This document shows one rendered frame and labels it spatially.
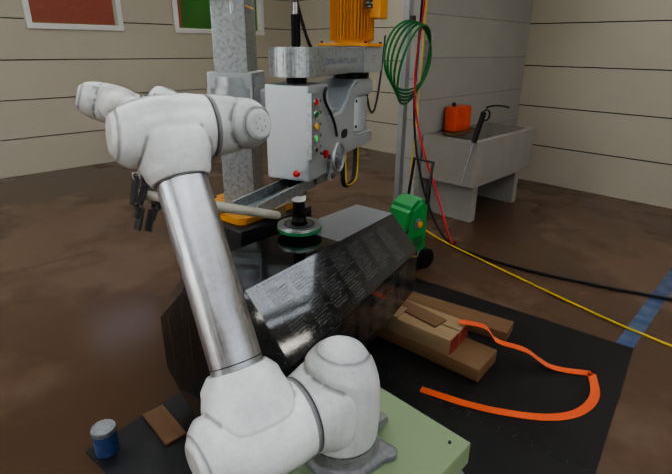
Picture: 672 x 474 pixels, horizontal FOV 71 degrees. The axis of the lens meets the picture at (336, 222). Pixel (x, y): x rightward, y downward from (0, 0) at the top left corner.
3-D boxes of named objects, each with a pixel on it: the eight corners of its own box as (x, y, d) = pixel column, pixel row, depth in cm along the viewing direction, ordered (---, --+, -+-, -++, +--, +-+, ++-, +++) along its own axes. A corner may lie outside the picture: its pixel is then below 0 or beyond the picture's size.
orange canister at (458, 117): (437, 133, 506) (440, 102, 495) (461, 128, 540) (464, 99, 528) (455, 136, 492) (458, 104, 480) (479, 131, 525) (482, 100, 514)
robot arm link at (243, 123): (243, 92, 111) (187, 94, 104) (282, 90, 97) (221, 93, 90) (249, 147, 115) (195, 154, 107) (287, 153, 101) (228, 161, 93)
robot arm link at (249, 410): (334, 462, 85) (221, 531, 73) (295, 450, 99) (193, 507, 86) (213, 76, 94) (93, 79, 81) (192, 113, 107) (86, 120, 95)
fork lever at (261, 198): (302, 175, 249) (302, 165, 248) (336, 179, 242) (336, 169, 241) (224, 211, 189) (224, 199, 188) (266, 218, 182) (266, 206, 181)
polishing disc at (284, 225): (283, 217, 243) (283, 215, 243) (324, 219, 241) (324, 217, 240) (272, 232, 224) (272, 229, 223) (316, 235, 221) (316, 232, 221)
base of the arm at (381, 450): (412, 447, 105) (414, 428, 103) (334, 502, 92) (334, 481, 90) (359, 402, 118) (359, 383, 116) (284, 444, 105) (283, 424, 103)
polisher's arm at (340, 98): (340, 155, 295) (341, 73, 278) (375, 159, 286) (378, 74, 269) (282, 184, 231) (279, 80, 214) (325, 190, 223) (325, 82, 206)
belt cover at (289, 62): (342, 75, 285) (342, 46, 279) (381, 77, 276) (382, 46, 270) (256, 86, 202) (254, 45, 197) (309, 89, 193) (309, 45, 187)
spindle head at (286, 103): (302, 166, 251) (301, 79, 235) (340, 170, 243) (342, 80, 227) (267, 183, 220) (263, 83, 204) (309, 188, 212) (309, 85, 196)
